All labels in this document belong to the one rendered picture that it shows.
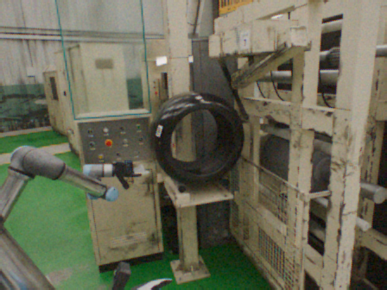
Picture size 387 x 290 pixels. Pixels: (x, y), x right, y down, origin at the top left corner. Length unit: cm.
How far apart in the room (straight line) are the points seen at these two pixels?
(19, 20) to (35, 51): 93
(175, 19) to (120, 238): 170
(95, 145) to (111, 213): 55
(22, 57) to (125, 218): 875
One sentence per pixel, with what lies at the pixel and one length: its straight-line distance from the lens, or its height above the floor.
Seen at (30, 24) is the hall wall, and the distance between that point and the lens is 1083.
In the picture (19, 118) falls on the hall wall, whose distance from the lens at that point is 1058.
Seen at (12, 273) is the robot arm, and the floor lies 114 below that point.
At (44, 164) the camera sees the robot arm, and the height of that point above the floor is 121.
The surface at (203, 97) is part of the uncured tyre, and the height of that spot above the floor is 143.
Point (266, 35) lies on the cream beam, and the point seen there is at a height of 171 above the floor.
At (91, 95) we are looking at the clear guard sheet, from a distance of 218.
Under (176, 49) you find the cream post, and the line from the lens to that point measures 195.
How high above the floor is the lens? 157
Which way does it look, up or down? 15 degrees down
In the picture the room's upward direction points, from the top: 3 degrees counter-clockwise
